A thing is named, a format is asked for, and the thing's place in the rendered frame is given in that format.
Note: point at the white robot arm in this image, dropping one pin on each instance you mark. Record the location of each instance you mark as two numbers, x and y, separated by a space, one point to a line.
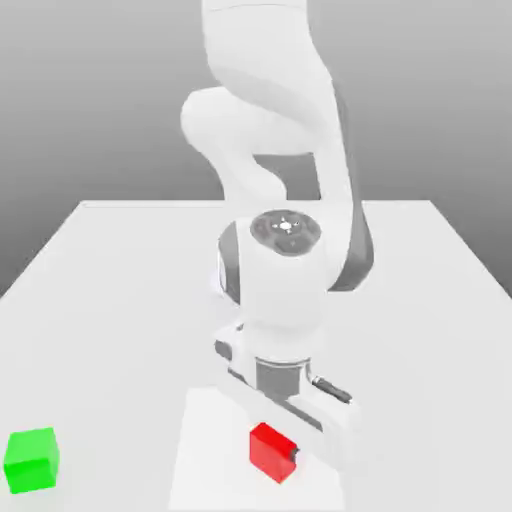
280 280

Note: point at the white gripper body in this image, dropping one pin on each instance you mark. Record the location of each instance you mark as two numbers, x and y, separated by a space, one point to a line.
336 432

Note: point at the small red cube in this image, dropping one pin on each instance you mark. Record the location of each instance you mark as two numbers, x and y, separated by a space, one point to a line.
270 452

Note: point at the small green cube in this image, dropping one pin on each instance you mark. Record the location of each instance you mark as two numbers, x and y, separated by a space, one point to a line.
30 460

